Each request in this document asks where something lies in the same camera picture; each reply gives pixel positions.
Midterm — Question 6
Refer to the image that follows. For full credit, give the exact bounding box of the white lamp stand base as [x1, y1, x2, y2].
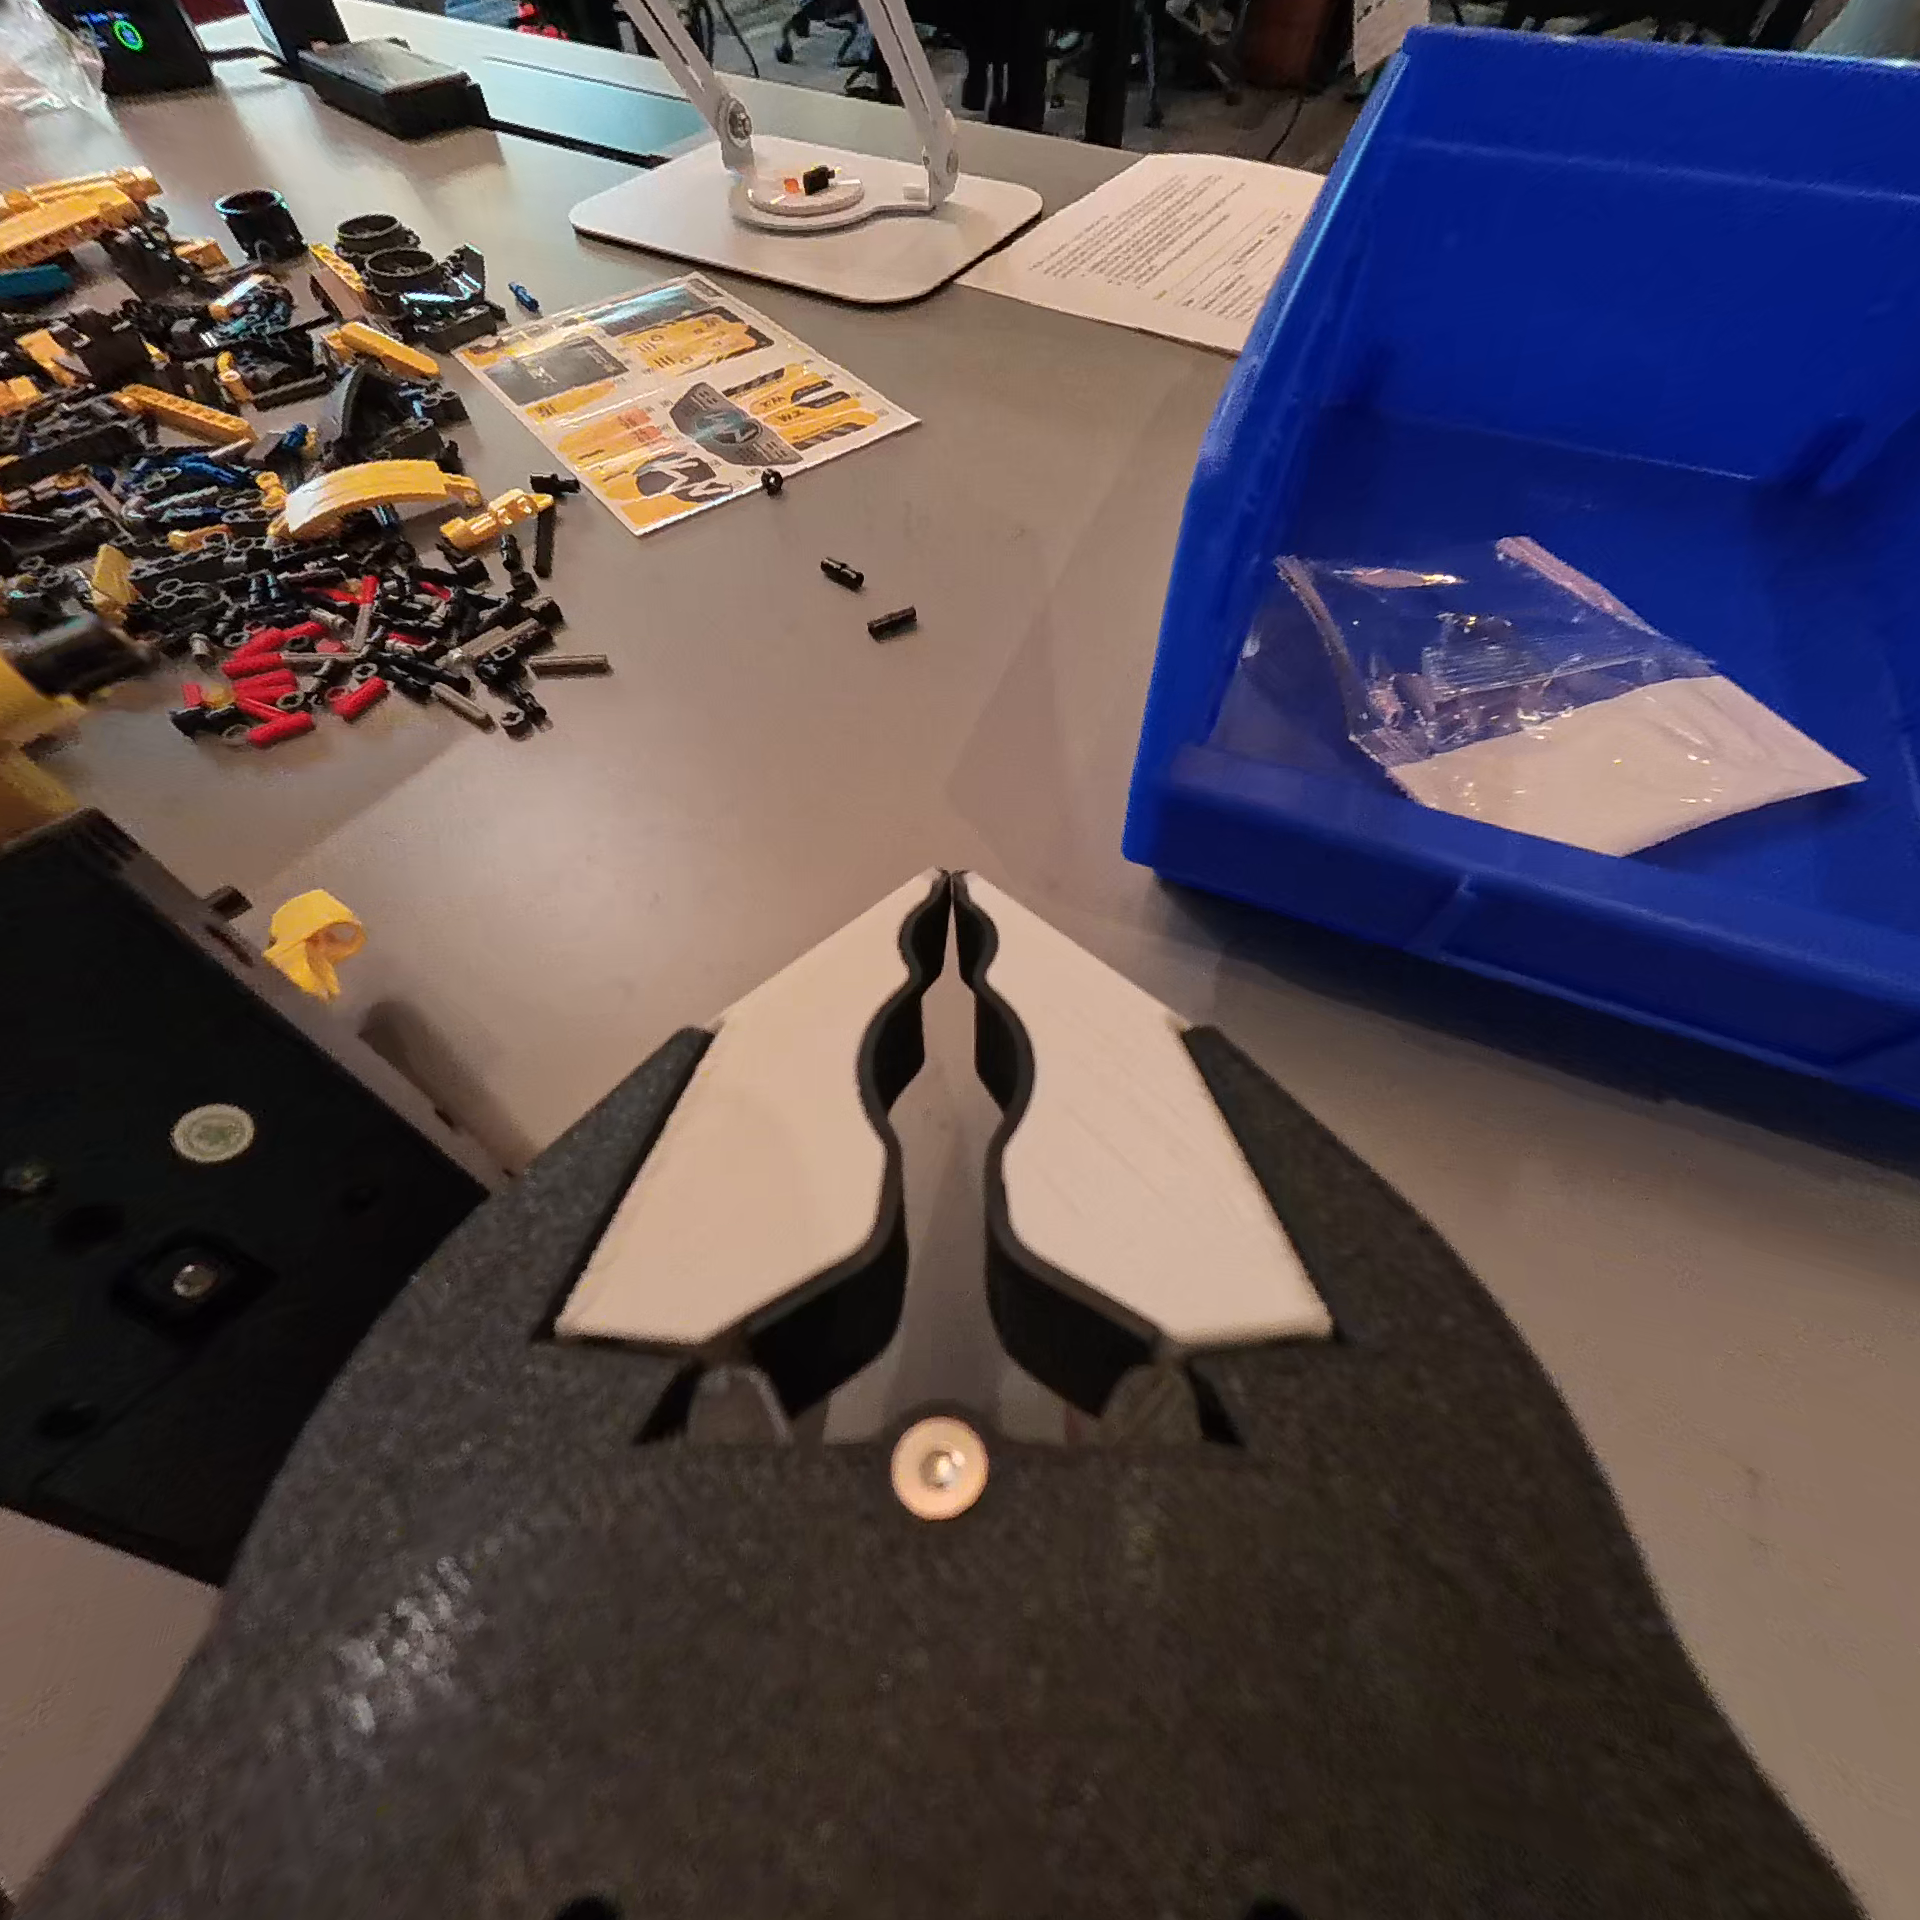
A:
[568, 0, 1046, 308]

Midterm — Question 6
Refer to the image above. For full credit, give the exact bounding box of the yellow curved building piece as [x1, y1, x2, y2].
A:
[268, 459, 486, 545]

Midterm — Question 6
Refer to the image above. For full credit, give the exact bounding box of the yellow and black sticker sheet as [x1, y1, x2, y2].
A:
[454, 273, 920, 538]

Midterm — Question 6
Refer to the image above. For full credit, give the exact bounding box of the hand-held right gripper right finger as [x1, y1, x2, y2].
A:
[954, 870, 1335, 1419]

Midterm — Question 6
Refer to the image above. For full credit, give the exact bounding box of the black flat box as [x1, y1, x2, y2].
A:
[0, 810, 501, 1585]

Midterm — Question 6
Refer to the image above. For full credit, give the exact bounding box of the black power adapter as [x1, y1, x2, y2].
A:
[282, 37, 492, 140]

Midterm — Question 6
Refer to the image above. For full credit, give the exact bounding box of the pile of small building pieces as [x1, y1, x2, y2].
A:
[0, 165, 615, 748]

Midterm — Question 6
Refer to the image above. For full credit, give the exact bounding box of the small yellow connector piece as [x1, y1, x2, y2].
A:
[262, 886, 367, 998]

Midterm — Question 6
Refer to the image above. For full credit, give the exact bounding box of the yellow toy assembly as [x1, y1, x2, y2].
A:
[0, 612, 156, 830]

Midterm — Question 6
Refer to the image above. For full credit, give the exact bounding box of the clear plastic bag of hardware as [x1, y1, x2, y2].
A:
[1271, 535, 1872, 860]

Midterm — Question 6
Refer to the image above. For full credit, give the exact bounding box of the crumpled clear plastic wrap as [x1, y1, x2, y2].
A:
[0, 0, 109, 119]

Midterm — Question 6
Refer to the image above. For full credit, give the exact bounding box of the printed white paper sheet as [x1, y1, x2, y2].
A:
[960, 150, 1327, 359]

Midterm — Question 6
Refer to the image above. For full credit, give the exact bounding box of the blue plastic storage bin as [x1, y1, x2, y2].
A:
[1122, 22, 1920, 1116]

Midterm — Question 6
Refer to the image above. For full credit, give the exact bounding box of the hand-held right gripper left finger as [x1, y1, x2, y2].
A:
[549, 866, 954, 1419]

